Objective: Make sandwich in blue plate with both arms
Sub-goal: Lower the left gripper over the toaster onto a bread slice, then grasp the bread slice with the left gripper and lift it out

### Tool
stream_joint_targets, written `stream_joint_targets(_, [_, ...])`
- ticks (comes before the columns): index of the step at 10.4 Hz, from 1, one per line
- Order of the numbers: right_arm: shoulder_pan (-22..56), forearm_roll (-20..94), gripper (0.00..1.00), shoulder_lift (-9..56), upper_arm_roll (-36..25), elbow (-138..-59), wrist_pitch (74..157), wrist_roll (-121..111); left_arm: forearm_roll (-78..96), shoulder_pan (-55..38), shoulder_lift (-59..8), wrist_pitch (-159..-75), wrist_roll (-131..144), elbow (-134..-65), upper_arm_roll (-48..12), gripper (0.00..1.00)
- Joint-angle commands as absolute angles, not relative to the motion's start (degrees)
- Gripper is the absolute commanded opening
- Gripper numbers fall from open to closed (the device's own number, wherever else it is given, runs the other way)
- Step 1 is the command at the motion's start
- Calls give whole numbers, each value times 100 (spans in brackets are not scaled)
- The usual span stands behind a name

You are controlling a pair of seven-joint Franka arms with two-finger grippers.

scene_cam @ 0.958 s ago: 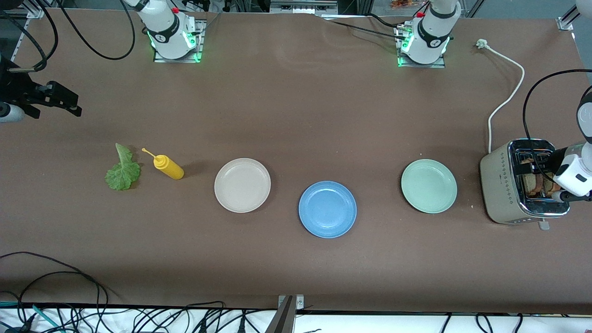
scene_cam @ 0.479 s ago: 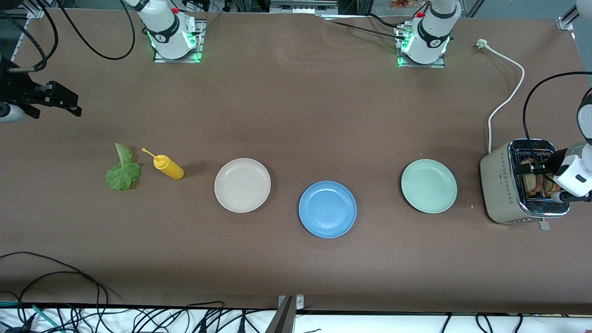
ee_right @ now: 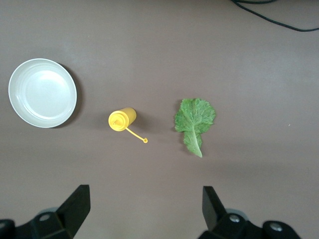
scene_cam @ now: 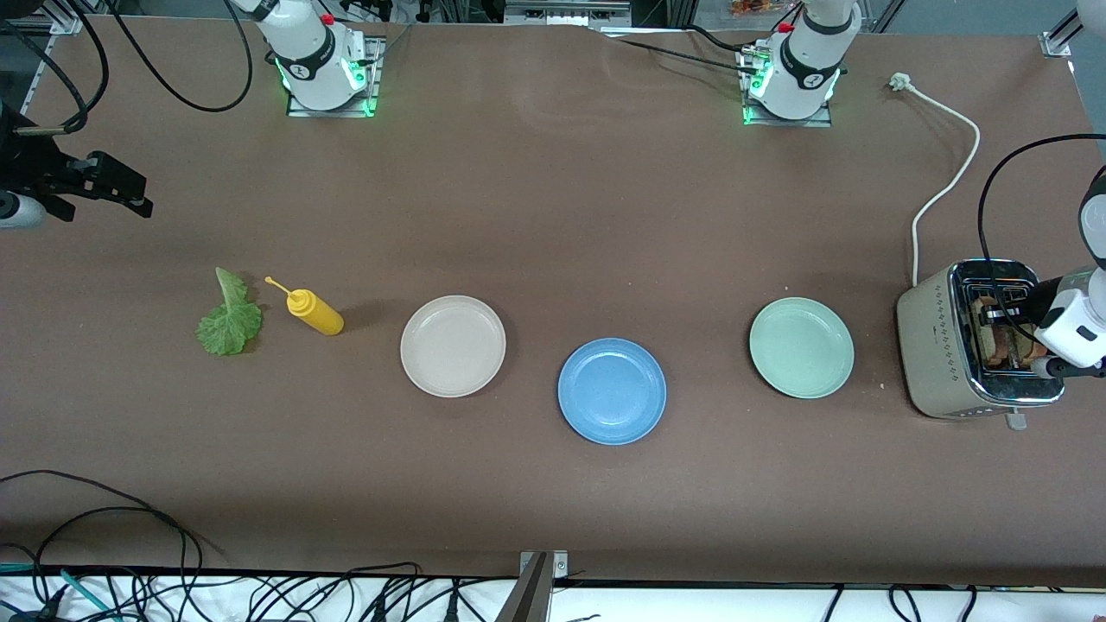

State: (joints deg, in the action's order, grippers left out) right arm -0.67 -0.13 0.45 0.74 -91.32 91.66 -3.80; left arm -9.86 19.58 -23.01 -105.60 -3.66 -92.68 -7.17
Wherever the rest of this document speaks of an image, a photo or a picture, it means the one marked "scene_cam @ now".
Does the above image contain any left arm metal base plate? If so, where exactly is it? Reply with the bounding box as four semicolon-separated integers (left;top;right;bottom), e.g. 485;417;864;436
737;48;835;129

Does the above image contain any blue round plate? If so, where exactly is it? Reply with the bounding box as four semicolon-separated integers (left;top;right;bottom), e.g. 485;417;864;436
557;337;668;447

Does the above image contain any black base cable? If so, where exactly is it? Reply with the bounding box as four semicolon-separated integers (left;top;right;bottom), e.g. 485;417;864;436
685;22;753;53
605;33;761;74

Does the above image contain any black looped cable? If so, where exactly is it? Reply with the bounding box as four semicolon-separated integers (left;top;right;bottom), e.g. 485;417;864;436
35;506;189;597
0;470;206;597

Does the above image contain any aluminium frame profile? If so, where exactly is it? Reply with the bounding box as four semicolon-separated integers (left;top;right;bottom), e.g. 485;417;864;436
1039;0;1090;60
48;0;87;37

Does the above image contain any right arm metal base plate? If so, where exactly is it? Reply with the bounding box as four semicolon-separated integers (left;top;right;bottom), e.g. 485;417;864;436
285;36;383;118

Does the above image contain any silver mounting bracket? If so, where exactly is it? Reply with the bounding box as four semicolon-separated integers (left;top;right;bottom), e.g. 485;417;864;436
518;550;569;580

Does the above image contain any white toaster power cord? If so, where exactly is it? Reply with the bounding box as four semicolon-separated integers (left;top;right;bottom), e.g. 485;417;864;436
889;73;982;288

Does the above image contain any green lettuce leaf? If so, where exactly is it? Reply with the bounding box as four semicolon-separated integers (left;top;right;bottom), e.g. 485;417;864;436
195;266;263;357

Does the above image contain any aluminium camera post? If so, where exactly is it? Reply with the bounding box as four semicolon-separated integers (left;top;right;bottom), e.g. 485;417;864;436
493;553;554;622

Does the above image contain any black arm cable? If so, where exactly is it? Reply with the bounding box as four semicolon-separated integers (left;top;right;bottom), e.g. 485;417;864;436
0;0;254;135
977;132;1106;346

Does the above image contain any mint green round plate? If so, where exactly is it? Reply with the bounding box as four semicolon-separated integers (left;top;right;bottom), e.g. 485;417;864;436
748;297;855;400

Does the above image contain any beige chrome toaster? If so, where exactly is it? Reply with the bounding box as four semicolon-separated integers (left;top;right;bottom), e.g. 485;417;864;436
896;258;1066;432

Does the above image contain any yellow squeeze bottle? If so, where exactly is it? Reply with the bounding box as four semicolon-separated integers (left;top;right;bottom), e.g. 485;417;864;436
264;276;345;337

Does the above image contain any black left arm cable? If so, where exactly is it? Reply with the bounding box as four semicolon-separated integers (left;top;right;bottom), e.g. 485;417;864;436
977;132;1106;346

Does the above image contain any beige round plate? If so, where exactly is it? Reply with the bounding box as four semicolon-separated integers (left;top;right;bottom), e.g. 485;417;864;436
400;295;507;399

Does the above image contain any grey power strip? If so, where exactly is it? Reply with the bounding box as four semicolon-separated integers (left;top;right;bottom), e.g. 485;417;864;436
504;0;632;29

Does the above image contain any teal cable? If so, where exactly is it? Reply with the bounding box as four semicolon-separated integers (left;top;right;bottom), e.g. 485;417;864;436
0;563;118;622

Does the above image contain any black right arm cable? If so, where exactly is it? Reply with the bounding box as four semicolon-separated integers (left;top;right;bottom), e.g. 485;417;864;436
0;0;254;135

